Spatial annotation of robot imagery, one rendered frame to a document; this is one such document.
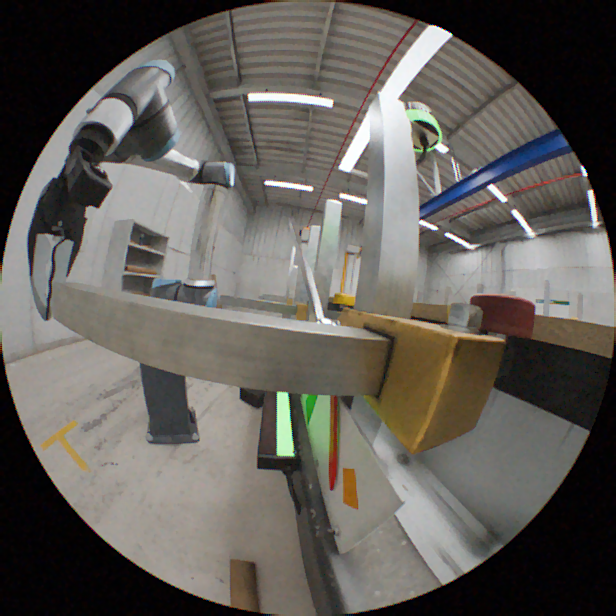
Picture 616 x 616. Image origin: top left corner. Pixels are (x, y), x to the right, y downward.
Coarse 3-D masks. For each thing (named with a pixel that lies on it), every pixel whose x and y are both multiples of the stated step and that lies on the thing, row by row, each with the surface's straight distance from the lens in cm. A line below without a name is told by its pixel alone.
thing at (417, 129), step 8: (408, 120) 27; (416, 120) 27; (416, 128) 28; (424, 128) 28; (432, 128) 28; (416, 136) 29; (424, 136) 29; (432, 136) 29; (416, 144) 30; (424, 144) 28; (432, 144) 30; (424, 152) 26; (416, 160) 24
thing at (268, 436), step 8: (272, 392) 33; (272, 400) 31; (264, 408) 29; (272, 408) 29; (264, 416) 27; (272, 416) 28; (264, 424) 26; (272, 424) 26; (264, 432) 25; (272, 432) 25; (264, 440) 24; (272, 440) 24; (264, 448) 23; (272, 448) 23
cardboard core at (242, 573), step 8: (232, 560) 82; (240, 560) 80; (232, 568) 81; (240, 568) 80; (248, 568) 80; (232, 576) 81; (240, 576) 80; (248, 576) 80; (232, 584) 81; (240, 584) 80; (248, 584) 80; (232, 592) 81; (240, 592) 80; (248, 592) 80; (256, 592) 83; (232, 600) 82; (240, 600) 80; (248, 600) 80; (256, 600) 82; (240, 608) 81; (248, 608) 81; (256, 608) 82
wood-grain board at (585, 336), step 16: (416, 304) 38; (432, 304) 35; (544, 320) 26; (560, 320) 26; (576, 320) 26; (544, 336) 26; (560, 336) 26; (576, 336) 26; (592, 336) 26; (608, 336) 26; (592, 352) 26; (608, 352) 26
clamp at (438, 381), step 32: (352, 320) 13; (384, 320) 10; (416, 352) 8; (448, 352) 7; (480, 352) 8; (384, 384) 9; (416, 384) 8; (448, 384) 7; (480, 384) 9; (384, 416) 10; (416, 416) 8; (448, 416) 8; (416, 448) 8
